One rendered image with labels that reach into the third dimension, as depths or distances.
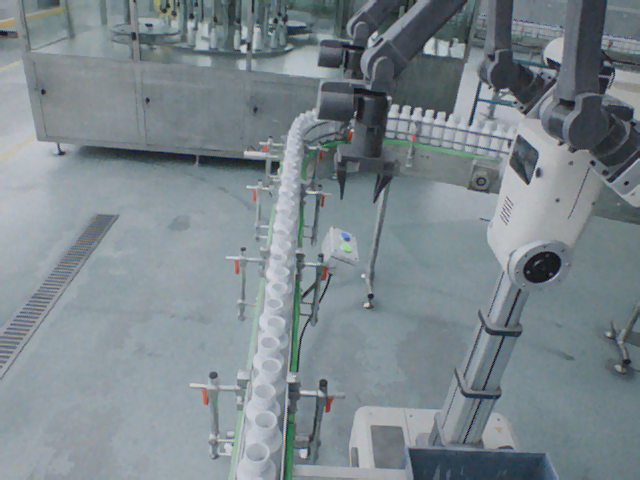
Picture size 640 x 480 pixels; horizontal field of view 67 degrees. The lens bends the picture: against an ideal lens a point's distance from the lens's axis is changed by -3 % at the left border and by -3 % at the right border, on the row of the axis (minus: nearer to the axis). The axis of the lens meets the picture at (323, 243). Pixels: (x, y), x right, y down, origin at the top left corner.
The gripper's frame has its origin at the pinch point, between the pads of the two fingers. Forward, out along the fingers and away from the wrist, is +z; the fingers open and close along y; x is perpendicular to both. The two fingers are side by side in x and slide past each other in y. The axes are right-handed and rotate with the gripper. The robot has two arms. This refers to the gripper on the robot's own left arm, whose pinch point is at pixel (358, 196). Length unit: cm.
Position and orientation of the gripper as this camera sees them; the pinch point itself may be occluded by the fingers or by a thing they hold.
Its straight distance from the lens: 95.8
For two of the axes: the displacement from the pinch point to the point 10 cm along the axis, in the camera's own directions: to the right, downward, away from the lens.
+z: -1.2, 8.6, 5.0
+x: -0.1, -5.1, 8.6
